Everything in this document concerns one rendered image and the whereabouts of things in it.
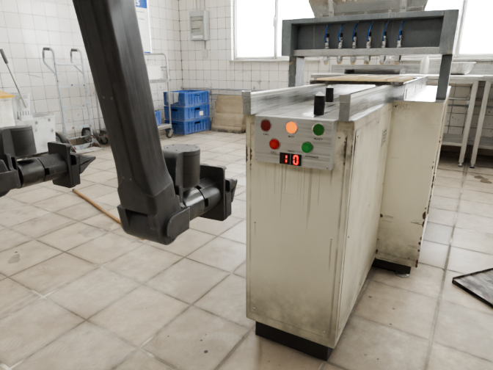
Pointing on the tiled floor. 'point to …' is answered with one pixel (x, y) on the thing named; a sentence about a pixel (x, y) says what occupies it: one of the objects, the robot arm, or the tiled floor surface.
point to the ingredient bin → (6, 109)
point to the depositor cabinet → (408, 178)
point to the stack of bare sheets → (477, 285)
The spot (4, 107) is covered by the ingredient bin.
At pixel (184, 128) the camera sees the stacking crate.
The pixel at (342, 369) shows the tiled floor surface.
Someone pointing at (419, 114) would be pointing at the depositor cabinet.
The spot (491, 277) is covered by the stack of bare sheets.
